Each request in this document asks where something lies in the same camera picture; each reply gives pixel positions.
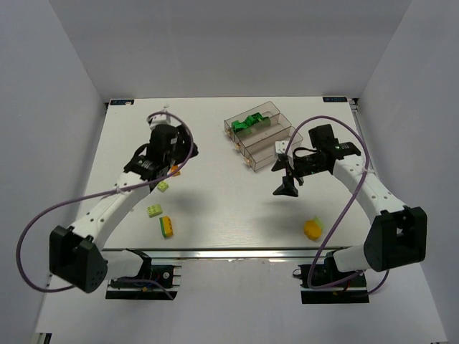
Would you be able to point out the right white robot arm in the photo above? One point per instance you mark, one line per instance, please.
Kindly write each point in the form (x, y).
(398, 233)

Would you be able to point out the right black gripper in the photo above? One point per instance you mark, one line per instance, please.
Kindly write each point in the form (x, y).
(289, 169)

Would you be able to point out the green lego upside-down rectangular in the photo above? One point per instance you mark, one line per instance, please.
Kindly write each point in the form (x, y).
(254, 119)

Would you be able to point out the green 2x4 lego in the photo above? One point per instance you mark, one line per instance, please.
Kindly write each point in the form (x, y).
(238, 126)

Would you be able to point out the light green 2x3 lego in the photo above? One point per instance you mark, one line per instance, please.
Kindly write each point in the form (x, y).
(154, 210)

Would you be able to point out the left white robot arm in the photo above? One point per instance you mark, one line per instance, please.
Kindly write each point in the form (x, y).
(76, 253)

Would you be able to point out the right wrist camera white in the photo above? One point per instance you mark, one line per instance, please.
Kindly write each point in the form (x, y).
(280, 147)

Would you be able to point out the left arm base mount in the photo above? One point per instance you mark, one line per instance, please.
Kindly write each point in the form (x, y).
(134, 275)

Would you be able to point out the light green small lego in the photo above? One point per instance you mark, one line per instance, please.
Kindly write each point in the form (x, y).
(162, 186)

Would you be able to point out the clear three-compartment container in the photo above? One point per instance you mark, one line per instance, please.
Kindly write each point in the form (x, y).
(258, 148)

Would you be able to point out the orange lego brick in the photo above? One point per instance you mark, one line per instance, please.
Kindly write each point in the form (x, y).
(175, 171)

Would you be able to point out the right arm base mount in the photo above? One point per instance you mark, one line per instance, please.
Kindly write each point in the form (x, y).
(343, 289)

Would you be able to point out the yellow green lego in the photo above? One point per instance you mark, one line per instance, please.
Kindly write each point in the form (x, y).
(167, 229)

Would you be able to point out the light green curved lego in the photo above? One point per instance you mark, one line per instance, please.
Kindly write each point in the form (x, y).
(318, 222)

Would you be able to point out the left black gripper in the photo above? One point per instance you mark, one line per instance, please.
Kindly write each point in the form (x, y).
(183, 144)

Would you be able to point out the yellow round lego piece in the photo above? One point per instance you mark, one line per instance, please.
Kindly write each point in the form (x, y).
(312, 230)

